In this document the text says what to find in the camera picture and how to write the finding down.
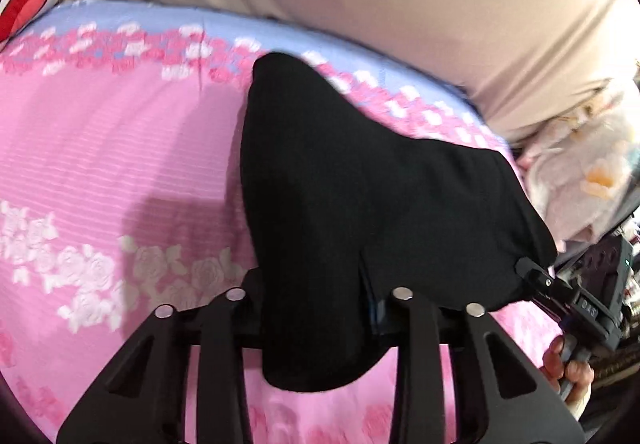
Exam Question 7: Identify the black pants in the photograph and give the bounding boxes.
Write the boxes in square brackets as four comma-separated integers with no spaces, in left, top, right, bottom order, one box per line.
[240,52,556,393]

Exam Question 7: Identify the person's right hand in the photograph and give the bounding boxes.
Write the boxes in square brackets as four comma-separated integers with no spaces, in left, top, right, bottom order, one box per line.
[540,336,594,420]

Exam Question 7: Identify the floral cream quilt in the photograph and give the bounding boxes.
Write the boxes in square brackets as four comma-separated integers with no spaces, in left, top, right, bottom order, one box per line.
[516,80,639,252]

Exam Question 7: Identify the pink floral bedsheet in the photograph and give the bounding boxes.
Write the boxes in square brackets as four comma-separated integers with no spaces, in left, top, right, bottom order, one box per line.
[0,0,576,444]

